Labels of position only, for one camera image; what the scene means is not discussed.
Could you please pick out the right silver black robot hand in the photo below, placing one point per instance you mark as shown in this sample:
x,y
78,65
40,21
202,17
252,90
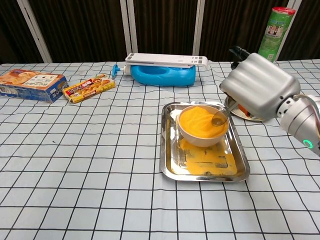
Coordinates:
x,y
262,85

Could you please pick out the small metal spoon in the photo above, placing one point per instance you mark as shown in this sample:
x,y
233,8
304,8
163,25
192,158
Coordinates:
x,y
218,121

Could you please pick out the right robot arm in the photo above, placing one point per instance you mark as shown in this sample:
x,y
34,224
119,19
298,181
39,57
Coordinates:
x,y
300,120

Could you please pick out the orange bowl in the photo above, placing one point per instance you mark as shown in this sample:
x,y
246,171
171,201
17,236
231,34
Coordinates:
x,y
200,142

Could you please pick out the round steel plate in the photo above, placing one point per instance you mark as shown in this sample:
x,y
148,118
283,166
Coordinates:
x,y
237,113

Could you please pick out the green can with red lid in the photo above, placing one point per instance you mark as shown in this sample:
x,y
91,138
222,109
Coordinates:
x,y
273,32

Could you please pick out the black corrugated screen panel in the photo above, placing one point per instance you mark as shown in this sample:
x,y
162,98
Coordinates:
x,y
82,30
307,37
165,25
10,32
237,22

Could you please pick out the white power strip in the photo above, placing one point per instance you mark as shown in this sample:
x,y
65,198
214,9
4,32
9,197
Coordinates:
x,y
162,59

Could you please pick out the rectangular steel tray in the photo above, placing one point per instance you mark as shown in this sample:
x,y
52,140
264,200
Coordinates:
x,y
172,160

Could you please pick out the yellow red curry box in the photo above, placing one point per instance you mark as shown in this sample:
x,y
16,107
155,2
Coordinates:
x,y
87,87

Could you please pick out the checkered light blue tablecloth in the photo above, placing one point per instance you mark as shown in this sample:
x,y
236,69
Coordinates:
x,y
87,162

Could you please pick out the orange blue cookie box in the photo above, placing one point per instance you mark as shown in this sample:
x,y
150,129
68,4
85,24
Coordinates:
x,y
27,83

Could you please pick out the white screen frame post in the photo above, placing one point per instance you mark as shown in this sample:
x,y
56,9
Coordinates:
x,y
200,27
296,15
130,30
35,30

